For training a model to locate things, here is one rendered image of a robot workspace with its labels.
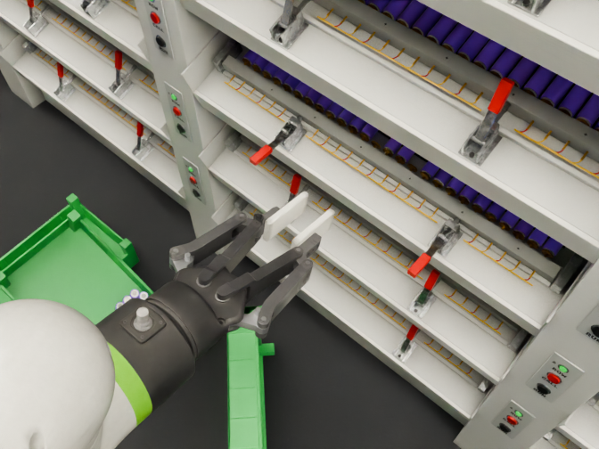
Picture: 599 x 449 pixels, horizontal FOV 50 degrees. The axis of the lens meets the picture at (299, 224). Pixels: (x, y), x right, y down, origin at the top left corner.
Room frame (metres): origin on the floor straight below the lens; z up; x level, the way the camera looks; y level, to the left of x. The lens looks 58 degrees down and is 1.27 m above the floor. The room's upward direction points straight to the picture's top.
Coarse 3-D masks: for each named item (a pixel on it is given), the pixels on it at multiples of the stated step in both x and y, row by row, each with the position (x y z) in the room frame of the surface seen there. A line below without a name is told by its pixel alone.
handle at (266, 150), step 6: (288, 132) 0.60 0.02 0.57; (276, 138) 0.59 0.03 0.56; (282, 138) 0.59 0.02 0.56; (270, 144) 0.58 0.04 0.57; (276, 144) 0.58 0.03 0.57; (264, 150) 0.57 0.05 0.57; (270, 150) 0.57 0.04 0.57; (252, 156) 0.56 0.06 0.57; (258, 156) 0.56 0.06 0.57; (264, 156) 0.56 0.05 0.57; (252, 162) 0.55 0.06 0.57; (258, 162) 0.55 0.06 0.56
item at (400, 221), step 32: (192, 64) 0.71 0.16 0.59; (224, 96) 0.69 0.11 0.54; (256, 96) 0.68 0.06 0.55; (256, 128) 0.63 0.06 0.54; (288, 160) 0.59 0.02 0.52; (320, 160) 0.57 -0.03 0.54; (352, 160) 0.56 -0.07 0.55; (416, 160) 0.55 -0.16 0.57; (352, 192) 0.52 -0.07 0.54; (384, 192) 0.51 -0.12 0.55; (384, 224) 0.47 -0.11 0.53; (416, 224) 0.46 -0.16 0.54; (448, 256) 0.41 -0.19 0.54; (480, 256) 0.41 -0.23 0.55; (576, 256) 0.39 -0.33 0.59; (480, 288) 0.37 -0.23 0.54; (512, 288) 0.37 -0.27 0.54; (544, 288) 0.36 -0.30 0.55; (512, 320) 0.34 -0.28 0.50; (544, 320) 0.32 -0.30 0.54
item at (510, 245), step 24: (240, 72) 0.71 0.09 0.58; (264, 96) 0.67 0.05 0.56; (288, 96) 0.66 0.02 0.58; (312, 120) 0.61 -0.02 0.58; (360, 144) 0.57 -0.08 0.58; (384, 168) 0.53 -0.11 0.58; (432, 192) 0.49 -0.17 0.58; (456, 216) 0.45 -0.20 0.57; (480, 216) 0.45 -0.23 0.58; (504, 240) 0.42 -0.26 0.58; (528, 264) 0.39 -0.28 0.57; (552, 264) 0.38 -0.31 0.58
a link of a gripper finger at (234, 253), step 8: (256, 216) 0.38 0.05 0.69; (256, 224) 0.37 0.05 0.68; (248, 232) 0.36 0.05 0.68; (256, 232) 0.37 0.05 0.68; (240, 240) 0.35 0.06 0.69; (248, 240) 0.35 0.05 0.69; (256, 240) 0.37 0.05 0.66; (232, 248) 0.34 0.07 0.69; (240, 248) 0.34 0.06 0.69; (248, 248) 0.35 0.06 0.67; (224, 256) 0.33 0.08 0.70; (232, 256) 0.33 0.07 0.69; (240, 256) 0.34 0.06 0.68; (216, 264) 0.31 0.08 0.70; (224, 264) 0.31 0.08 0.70; (232, 264) 0.33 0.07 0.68; (208, 272) 0.30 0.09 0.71; (216, 272) 0.30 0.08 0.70; (200, 280) 0.29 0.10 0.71; (208, 280) 0.29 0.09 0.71
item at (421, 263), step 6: (438, 240) 0.42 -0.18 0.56; (444, 240) 0.43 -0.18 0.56; (432, 246) 0.42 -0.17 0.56; (438, 246) 0.42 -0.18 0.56; (426, 252) 0.41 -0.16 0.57; (432, 252) 0.41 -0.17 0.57; (420, 258) 0.40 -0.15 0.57; (426, 258) 0.40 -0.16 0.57; (414, 264) 0.39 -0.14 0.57; (420, 264) 0.39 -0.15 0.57; (426, 264) 0.39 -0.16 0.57; (408, 270) 0.38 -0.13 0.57; (414, 270) 0.38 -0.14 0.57; (420, 270) 0.38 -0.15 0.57; (414, 276) 0.37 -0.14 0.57
